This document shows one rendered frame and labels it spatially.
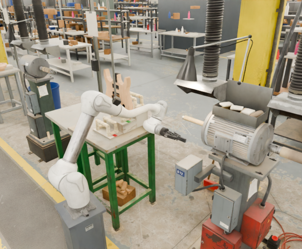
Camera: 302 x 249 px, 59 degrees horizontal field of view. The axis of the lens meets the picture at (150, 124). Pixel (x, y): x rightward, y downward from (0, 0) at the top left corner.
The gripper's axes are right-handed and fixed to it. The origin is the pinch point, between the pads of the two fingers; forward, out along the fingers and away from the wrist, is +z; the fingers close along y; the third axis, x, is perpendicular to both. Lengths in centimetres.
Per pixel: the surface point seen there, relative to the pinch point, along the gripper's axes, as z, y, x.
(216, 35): 23, 12, 79
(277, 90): -2, -196, 21
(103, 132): -69, 25, -12
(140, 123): -55, -7, -5
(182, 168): 32, 41, 2
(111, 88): -75, 13, 26
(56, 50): -193, 5, 46
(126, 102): -55, 12, 18
